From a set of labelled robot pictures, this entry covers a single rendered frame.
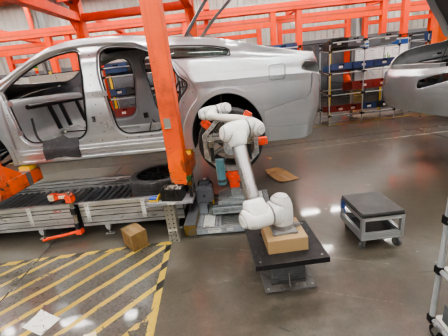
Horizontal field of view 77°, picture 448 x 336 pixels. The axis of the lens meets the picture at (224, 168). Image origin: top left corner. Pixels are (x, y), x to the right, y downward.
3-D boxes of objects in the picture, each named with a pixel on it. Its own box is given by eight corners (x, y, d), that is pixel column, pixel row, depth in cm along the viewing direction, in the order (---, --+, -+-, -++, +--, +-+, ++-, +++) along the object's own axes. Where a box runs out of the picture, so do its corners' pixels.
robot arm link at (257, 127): (256, 113, 208) (239, 117, 203) (269, 120, 193) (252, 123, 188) (256, 130, 214) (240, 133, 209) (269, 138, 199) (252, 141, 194)
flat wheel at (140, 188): (185, 177, 375) (182, 160, 367) (193, 195, 314) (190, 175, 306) (134, 187, 360) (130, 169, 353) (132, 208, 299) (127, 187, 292)
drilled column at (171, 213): (181, 236, 286) (175, 199, 273) (180, 242, 277) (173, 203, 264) (172, 237, 287) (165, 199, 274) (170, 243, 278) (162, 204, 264)
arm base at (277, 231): (304, 232, 198) (304, 225, 196) (273, 237, 197) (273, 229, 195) (296, 219, 215) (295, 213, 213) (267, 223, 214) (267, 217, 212)
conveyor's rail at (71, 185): (195, 183, 378) (192, 167, 371) (194, 185, 372) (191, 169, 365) (19, 199, 392) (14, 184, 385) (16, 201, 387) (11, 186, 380)
